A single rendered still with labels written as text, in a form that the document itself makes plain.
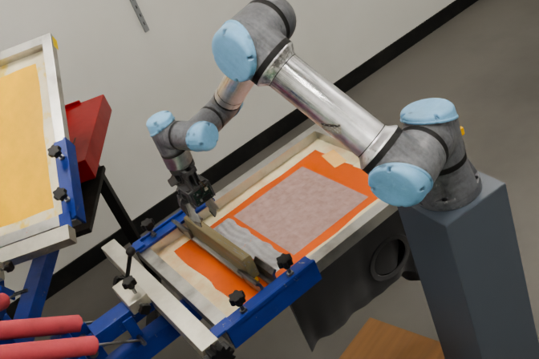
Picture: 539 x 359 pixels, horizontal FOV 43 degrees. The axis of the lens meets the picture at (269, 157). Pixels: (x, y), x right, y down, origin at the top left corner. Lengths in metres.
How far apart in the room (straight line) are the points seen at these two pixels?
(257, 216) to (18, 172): 0.85
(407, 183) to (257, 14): 0.45
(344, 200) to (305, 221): 0.14
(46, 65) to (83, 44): 1.23
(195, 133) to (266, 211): 0.58
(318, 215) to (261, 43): 0.83
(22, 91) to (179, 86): 1.60
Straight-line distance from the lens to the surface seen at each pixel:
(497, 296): 1.75
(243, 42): 1.36
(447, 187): 1.53
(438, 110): 1.46
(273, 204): 2.20
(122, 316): 1.94
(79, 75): 3.85
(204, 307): 1.90
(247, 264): 1.88
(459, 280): 1.64
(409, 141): 1.39
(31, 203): 2.42
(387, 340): 2.93
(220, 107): 1.76
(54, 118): 2.48
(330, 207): 2.09
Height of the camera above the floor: 2.17
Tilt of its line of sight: 30 degrees down
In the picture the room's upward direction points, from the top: 23 degrees counter-clockwise
